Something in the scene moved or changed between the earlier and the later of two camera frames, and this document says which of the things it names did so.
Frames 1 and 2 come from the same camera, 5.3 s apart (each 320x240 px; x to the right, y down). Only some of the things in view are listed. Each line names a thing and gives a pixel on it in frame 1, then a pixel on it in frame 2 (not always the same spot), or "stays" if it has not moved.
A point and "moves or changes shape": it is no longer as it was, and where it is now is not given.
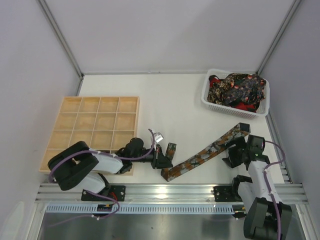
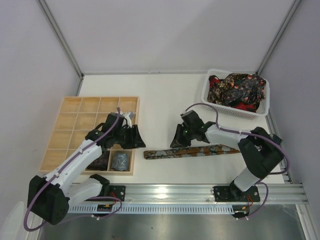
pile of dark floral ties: [242, 90] stays
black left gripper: [156, 157] to [130, 136]
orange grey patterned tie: [219, 147] moves or changes shape
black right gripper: [233, 153] to [183, 133]
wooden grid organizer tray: [104, 123] stays
